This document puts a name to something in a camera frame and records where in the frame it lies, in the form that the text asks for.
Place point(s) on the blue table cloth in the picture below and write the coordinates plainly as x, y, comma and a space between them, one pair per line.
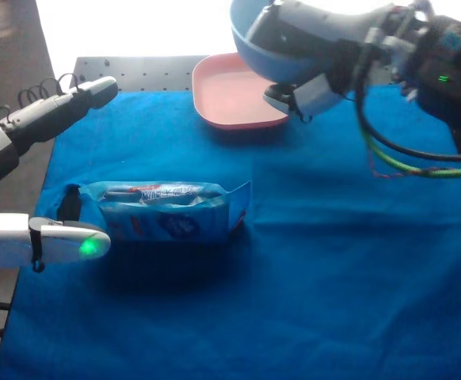
294, 257

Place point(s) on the light blue bowl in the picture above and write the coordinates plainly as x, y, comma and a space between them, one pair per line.
274, 67

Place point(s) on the small black clamp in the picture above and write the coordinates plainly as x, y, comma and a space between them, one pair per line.
70, 206

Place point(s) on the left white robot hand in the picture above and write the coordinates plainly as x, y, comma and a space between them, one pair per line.
1, 237

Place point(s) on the blue snack pack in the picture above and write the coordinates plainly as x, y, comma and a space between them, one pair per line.
167, 221

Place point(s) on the pink square plate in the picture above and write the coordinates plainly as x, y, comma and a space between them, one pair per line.
230, 95

